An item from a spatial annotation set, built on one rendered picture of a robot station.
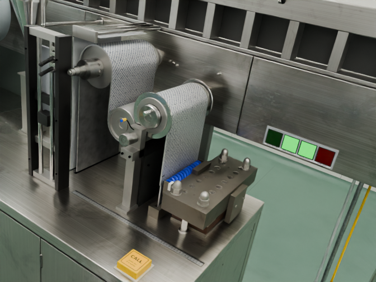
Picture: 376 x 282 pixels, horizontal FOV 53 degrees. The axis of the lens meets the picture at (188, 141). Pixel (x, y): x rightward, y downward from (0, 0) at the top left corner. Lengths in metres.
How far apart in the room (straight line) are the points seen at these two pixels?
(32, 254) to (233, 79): 0.92
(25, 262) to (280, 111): 1.04
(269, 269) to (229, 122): 1.41
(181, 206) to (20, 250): 0.62
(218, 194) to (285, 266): 1.51
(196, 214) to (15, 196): 0.62
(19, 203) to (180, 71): 0.74
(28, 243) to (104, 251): 0.35
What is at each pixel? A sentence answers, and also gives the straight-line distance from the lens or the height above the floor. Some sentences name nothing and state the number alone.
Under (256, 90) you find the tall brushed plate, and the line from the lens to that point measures 1.35.
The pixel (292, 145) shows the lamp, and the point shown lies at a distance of 1.35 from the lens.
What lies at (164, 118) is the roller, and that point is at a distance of 1.15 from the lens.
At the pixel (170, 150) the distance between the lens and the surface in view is 1.22.
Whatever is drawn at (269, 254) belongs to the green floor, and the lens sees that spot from 2.74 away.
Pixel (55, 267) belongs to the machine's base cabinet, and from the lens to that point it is 1.38.
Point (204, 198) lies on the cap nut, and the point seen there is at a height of 1.06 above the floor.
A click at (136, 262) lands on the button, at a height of 0.92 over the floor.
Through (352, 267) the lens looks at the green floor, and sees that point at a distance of 2.94.
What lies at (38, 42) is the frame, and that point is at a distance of 1.30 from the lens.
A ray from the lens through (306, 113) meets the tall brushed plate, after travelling 1.31.
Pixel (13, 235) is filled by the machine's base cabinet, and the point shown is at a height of 0.74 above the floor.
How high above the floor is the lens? 1.69
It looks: 25 degrees down
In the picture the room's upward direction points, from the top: 10 degrees clockwise
